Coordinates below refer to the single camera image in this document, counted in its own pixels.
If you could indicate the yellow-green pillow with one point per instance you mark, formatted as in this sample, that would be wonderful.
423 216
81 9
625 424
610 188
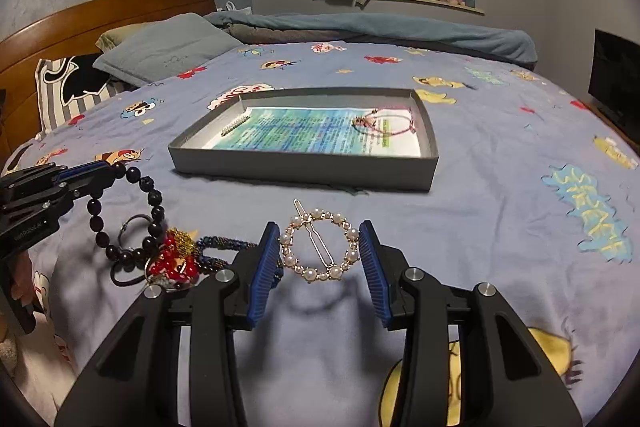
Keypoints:
115 36

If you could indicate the cartoon printed blue bedsheet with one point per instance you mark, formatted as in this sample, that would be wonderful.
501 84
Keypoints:
500 147

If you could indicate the grey-blue pillow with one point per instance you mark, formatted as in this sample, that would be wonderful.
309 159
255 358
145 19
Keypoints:
170 42

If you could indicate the red beaded charm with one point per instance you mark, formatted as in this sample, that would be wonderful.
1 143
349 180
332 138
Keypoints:
172 264

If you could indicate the striped black and white pillow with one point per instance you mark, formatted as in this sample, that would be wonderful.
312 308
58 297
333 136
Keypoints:
75 82

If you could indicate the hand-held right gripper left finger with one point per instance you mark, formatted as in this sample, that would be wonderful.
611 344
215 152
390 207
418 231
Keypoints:
265 277

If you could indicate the curved window sill shelf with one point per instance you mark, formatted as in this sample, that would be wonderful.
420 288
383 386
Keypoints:
450 6

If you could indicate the white plastic bag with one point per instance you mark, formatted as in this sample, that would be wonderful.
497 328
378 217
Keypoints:
236 7

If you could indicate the round pearl hair clip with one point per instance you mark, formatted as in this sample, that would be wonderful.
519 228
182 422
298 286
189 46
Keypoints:
320 274

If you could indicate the person's left hand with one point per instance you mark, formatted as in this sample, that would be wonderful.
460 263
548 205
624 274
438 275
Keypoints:
24 277

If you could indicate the grey cardboard box tray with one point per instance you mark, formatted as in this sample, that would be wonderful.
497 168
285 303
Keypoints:
300 169

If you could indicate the black television screen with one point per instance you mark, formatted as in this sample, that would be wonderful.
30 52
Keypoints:
617 72

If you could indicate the printed blue-green paper sheet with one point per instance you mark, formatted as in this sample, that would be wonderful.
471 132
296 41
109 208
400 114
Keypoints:
300 132

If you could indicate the wooden headboard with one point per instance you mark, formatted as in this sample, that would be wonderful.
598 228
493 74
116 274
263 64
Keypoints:
75 22

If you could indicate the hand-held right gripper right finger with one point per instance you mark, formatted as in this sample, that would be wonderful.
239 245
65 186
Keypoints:
373 277

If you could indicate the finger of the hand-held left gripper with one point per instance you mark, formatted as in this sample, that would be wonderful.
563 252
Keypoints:
90 171
75 194

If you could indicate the grey-blue blanket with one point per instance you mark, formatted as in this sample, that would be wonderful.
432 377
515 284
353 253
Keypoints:
400 29

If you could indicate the beige fuzzy cloth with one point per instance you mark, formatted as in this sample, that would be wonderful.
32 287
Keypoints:
9 354

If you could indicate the wooden television stand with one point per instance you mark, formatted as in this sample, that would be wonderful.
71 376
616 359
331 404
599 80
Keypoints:
612 119

